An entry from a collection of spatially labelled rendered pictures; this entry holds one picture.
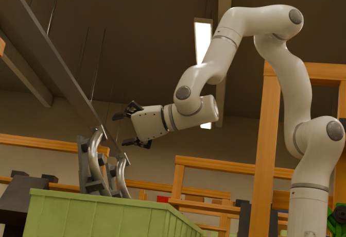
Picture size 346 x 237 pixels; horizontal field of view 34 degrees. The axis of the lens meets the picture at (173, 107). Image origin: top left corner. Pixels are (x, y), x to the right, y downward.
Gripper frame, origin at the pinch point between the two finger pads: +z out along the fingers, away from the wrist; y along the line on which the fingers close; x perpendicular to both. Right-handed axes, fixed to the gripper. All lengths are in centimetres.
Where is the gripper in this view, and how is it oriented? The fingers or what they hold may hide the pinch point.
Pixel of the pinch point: (120, 130)
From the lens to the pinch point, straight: 180.6
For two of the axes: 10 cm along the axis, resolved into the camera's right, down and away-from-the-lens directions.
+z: -9.5, 2.3, 2.2
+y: -3.0, -8.8, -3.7
